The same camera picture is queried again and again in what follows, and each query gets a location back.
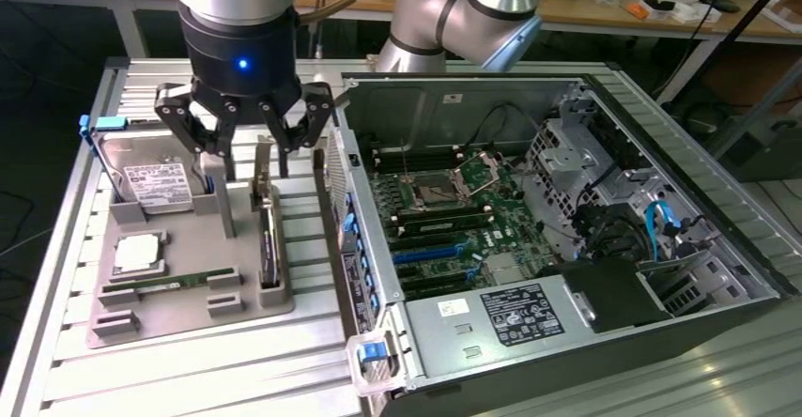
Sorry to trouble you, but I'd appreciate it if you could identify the hard disk with blue carrier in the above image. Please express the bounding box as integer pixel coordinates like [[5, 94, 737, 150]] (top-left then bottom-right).
[[79, 114, 218, 216]]

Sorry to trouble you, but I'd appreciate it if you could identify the black RAM stick with label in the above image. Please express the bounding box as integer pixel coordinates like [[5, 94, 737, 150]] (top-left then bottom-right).
[[398, 217, 496, 239]]

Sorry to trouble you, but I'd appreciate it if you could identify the open black PC case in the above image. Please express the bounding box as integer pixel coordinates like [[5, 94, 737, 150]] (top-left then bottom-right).
[[311, 69, 802, 417]]

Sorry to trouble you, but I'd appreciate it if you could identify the grey parts rack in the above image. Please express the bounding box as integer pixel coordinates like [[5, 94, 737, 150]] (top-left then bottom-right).
[[87, 151, 298, 350]]

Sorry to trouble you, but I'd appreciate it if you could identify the black fan shroud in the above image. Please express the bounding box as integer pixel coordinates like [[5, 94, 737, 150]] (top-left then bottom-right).
[[561, 259, 675, 334]]

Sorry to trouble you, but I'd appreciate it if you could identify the grey power supply unit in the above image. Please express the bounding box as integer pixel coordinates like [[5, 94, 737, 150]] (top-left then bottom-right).
[[403, 275, 594, 380]]

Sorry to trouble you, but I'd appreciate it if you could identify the orange and white box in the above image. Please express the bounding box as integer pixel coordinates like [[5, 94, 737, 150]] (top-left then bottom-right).
[[623, 0, 715, 24]]

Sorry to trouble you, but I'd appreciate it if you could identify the green motherboard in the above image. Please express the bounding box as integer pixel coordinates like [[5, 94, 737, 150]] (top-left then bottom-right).
[[366, 147, 566, 299]]

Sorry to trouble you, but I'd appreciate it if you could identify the CPU socket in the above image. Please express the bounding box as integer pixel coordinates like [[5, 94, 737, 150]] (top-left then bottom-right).
[[406, 172, 459, 207]]

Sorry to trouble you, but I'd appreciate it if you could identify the metal disk bay cage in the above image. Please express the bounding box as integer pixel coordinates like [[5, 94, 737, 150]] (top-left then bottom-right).
[[525, 116, 634, 211]]

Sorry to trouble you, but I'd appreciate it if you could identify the black tripod pole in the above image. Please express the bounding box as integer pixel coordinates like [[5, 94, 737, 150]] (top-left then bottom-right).
[[654, 0, 794, 103]]

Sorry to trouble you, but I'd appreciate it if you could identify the silver CPU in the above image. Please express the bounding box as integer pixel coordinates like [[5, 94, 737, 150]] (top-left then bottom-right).
[[115, 236, 166, 272]]

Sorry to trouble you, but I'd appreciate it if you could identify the green RAM stick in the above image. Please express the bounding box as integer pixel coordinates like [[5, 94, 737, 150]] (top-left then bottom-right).
[[118, 268, 231, 294]]

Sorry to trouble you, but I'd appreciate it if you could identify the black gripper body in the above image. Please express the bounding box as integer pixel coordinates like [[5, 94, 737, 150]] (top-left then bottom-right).
[[178, 6, 303, 109]]

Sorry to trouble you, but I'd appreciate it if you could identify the black graphics card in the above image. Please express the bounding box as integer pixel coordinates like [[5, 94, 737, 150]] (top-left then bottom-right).
[[248, 132, 283, 292]]

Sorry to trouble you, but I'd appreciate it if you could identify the blue wire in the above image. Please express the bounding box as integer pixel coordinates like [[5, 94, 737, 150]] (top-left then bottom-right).
[[645, 199, 682, 263]]

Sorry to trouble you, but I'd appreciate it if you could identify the hanging thin cable with connector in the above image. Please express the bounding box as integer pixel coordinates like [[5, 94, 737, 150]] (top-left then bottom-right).
[[315, 0, 328, 61]]

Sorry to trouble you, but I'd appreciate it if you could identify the silver chipset heat sink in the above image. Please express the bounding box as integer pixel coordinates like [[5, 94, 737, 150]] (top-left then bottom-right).
[[484, 253, 527, 283]]

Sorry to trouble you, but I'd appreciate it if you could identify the black wire bundle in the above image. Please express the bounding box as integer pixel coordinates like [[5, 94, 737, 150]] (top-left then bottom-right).
[[573, 203, 657, 263]]

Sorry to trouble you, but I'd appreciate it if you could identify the blue expansion slot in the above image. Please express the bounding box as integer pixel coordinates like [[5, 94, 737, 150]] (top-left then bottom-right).
[[391, 242, 475, 266]]

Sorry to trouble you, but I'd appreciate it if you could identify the black box on floor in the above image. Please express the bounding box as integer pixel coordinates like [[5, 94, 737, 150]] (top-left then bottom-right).
[[719, 118, 802, 183]]

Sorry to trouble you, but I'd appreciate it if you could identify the black looped wire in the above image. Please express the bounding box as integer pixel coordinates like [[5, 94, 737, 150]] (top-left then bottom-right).
[[472, 101, 542, 150]]

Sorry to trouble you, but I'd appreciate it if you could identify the metal socket cover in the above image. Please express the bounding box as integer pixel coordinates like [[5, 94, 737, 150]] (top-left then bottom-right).
[[451, 151, 503, 188]]

